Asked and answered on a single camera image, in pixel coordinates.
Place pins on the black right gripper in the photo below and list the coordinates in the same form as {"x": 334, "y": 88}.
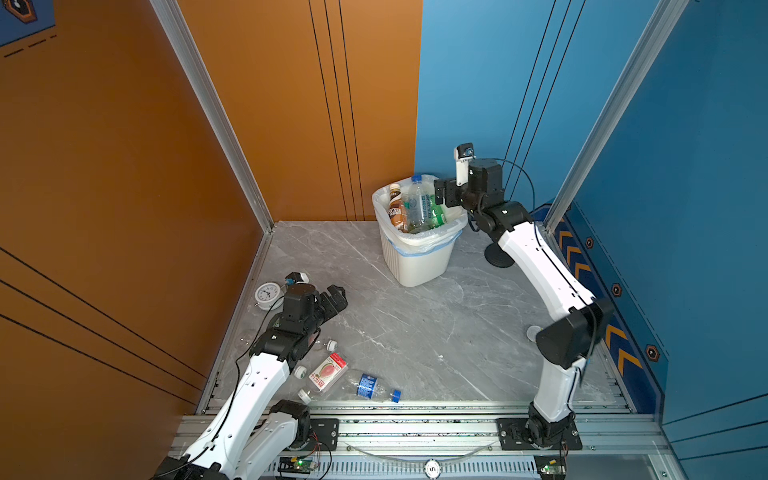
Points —
{"x": 452, "y": 190}

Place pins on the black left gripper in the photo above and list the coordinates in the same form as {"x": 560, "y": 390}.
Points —
{"x": 338, "y": 300}

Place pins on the black microphone desk stand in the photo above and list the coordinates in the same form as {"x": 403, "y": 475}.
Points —
{"x": 497, "y": 257}

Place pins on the pink white label bottle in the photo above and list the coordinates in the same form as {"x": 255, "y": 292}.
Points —
{"x": 320, "y": 381}

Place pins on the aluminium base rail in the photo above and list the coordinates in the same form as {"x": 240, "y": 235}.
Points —
{"x": 474, "y": 440}

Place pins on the clear water bottle blue cap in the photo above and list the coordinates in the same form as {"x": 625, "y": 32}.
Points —
{"x": 418, "y": 204}

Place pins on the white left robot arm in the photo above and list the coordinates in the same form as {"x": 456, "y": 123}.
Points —
{"x": 248, "y": 433}

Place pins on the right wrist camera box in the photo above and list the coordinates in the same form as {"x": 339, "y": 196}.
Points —
{"x": 463, "y": 155}

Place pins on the crushed bottle blue label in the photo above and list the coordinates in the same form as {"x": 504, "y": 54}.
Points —
{"x": 369, "y": 387}

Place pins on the white ribbed trash bin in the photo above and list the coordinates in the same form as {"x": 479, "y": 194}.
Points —
{"x": 411, "y": 271}

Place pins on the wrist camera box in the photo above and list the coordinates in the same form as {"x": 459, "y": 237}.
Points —
{"x": 463, "y": 155}
{"x": 296, "y": 278}

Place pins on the green sprite bottle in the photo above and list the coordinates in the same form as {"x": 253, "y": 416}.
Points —
{"x": 437, "y": 216}

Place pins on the aluminium frame post right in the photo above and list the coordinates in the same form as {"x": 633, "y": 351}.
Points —
{"x": 654, "y": 36}

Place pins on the brown coffee drink bottle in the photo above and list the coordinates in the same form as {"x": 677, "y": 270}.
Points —
{"x": 397, "y": 210}

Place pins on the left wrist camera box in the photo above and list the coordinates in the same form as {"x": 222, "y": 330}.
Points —
{"x": 296, "y": 278}

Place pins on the aluminium frame post left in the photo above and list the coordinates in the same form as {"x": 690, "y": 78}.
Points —
{"x": 177, "y": 31}

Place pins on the aluminium frame post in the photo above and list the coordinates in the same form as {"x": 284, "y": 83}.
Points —
{"x": 177, "y": 31}
{"x": 654, "y": 36}

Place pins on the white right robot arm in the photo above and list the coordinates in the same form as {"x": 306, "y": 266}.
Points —
{"x": 579, "y": 319}

